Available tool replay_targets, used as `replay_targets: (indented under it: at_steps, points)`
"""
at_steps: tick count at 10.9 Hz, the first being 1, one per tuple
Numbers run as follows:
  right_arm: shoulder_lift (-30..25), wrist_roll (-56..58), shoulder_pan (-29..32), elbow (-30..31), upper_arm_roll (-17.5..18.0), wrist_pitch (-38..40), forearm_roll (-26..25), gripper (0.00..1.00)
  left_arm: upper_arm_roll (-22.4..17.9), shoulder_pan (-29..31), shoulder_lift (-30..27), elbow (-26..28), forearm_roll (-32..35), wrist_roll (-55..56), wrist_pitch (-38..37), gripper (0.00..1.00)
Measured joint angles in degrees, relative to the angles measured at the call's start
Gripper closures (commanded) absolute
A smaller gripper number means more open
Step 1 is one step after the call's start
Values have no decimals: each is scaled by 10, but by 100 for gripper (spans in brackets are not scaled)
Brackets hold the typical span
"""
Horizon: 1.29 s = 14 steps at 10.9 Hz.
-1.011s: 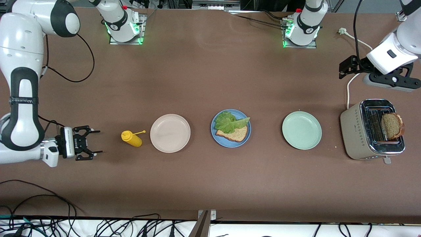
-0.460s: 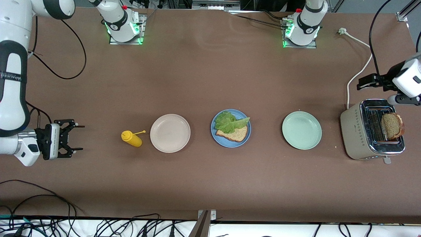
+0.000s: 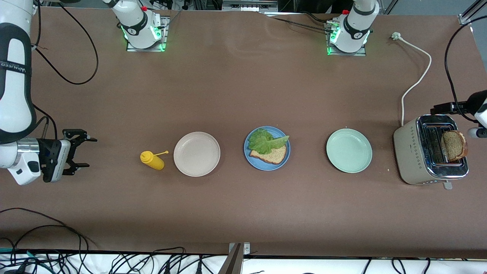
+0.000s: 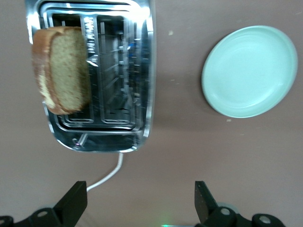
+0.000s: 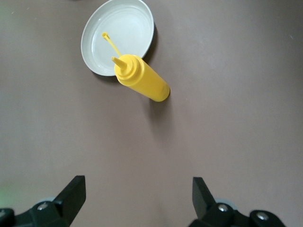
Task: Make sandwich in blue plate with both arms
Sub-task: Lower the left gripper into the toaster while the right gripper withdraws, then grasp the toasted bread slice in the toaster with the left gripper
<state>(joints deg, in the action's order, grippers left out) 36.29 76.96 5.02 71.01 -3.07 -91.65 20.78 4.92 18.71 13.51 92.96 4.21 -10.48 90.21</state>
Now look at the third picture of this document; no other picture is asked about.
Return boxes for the aluminium table edge bracket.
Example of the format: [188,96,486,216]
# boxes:
[218,242,251,274]

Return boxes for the looped black loose cable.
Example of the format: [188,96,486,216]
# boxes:
[0,225,90,274]

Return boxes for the blue plate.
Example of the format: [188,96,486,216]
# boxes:
[243,126,291,171]

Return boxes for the grey metal box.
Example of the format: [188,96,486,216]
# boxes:
[222,0,278,12]

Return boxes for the white toaster power cord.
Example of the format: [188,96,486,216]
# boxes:
[392,32,433,127]

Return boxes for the yellow mustard squeeze bottle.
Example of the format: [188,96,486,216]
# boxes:
[140,151,169,170]

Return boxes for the beige chrome toaster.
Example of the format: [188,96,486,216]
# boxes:
[393,114,469,190]

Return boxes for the long black loose cable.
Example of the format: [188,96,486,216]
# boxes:
[0,207,97,250]

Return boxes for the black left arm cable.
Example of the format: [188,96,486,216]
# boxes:
[444,15,487,123]

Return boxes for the beige plate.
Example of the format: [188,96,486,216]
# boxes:
[173,132,221,177]

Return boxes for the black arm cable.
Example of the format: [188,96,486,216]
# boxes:
[32,0,99,139]
[444,15,487,123]

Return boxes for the black base supply cable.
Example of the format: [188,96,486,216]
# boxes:
[264,11,335,35]

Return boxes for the green lettuce leaf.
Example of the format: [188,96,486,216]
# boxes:
[248,128,290,155]

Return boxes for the brown bread slice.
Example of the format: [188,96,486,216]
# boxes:
[441,130,469,161]
[249,144,287,165]

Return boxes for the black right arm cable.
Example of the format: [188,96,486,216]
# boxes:
[32,0,99,139]

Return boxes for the pale green plate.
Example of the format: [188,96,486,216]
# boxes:
[326,128,373,174]

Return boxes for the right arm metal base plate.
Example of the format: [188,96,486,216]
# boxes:
[126,16,168,52]

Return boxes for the person in dark clothes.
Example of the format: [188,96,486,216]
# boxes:
[278,0,354,14]

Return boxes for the tangled black floor cables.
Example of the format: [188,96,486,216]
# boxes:
[0,247,229,274]

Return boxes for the aluminium frame corner profile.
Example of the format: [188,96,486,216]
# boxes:
[458,0,487,26]

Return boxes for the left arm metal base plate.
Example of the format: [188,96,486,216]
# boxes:
[326,21,368,57]

